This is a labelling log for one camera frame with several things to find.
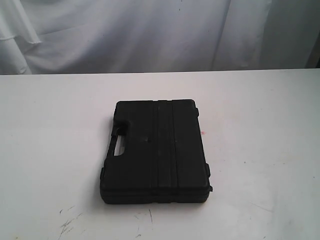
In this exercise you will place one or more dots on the black plastic tool case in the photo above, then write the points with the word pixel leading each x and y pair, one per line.
pixel 155 154

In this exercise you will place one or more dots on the white backdrop curtain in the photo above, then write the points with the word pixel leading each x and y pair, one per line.
pixel 138 36

